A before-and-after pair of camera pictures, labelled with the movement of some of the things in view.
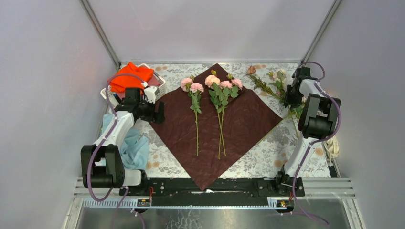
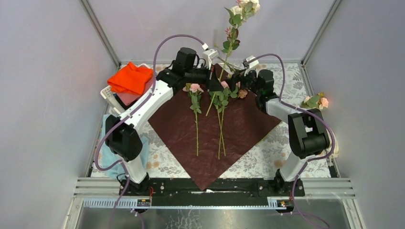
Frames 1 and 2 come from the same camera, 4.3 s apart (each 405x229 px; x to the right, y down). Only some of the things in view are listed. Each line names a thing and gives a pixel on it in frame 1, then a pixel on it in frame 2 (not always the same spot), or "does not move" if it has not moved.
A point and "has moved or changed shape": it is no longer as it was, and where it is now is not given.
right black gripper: [290, 102] → [241, 77]
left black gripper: [158, 117] → [213, 84]
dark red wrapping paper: [217, 132] does not move
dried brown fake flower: [258, 82] has moved or changed shape
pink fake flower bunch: [219, 94] does not move
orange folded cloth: [129, 76] does not move
